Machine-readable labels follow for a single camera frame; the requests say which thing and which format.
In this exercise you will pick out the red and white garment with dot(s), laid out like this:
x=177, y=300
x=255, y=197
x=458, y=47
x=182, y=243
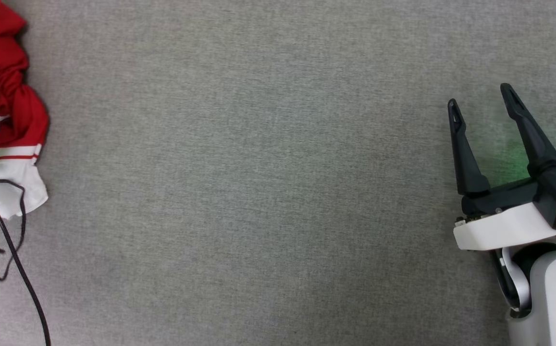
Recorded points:
x=16, y=115

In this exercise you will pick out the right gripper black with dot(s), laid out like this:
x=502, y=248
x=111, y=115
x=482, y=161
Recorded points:
x=499, y=199

